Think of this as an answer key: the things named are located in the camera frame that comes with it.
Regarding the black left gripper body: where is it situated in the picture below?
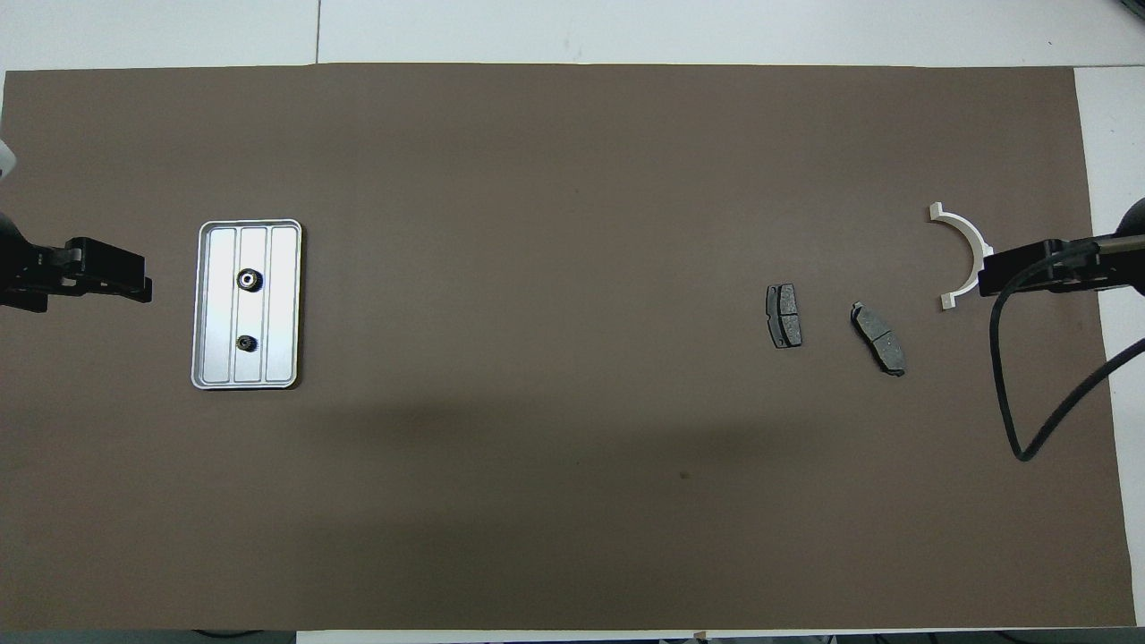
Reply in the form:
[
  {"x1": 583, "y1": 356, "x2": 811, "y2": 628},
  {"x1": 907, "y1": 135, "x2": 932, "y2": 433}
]
[{"x1": 0, "y1": 240, "x2": 89, "y2": 315}]

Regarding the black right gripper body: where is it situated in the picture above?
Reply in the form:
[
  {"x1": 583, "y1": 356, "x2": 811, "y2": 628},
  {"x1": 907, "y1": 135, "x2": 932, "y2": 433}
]
[{"x1": 1061, "y1": 234, "x2": 1145, "y2": 297}]

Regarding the silver metal tray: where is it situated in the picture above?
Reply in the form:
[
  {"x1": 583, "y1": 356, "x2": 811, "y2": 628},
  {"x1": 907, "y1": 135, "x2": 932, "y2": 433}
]
[{"x1": 190, "y1": 219, "x2": 304, "y2": 392}]

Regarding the long dark brake pad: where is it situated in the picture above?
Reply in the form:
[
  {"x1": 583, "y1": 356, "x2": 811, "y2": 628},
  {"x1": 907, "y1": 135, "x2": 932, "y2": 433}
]
[{"x1": 850, "y1": 301, "x2": 907, "y2": 377}]

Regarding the short dark brake pad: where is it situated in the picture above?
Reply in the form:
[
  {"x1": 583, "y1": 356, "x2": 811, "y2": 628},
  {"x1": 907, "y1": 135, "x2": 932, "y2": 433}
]
[{"x1": 766, "y1": 284, "x2": 803, "y2": 350}]

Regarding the brown table mat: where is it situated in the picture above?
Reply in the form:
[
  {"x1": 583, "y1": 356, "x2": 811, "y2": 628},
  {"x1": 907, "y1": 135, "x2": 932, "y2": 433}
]
[{"x1": 0, "y1": 63, "x2": 1137, "y2": 632}]

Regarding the white semicircular bracket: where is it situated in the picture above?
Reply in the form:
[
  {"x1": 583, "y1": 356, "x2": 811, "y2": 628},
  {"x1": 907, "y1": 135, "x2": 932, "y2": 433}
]
[{"x1": 929, "y1": 202, "x2": 996, "y2": 311}]

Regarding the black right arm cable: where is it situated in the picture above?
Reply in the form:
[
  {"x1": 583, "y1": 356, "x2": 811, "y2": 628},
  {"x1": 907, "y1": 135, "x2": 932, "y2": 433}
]
[{"x1": 988, "y1": 240, "x2": 1145, "y2": 463}]

